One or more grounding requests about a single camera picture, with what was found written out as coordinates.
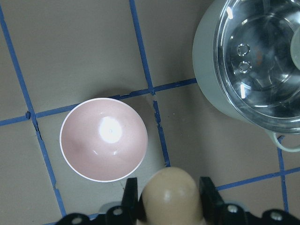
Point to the pink bowl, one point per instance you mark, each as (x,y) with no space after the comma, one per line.
(103,140)

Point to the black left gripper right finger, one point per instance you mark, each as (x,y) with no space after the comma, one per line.
(210,197)

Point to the pale green electric pot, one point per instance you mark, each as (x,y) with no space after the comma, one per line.
(205,72)

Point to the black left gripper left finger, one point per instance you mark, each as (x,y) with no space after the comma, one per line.
(130,198)

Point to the brown egg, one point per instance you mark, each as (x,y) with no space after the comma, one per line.
(171,197)

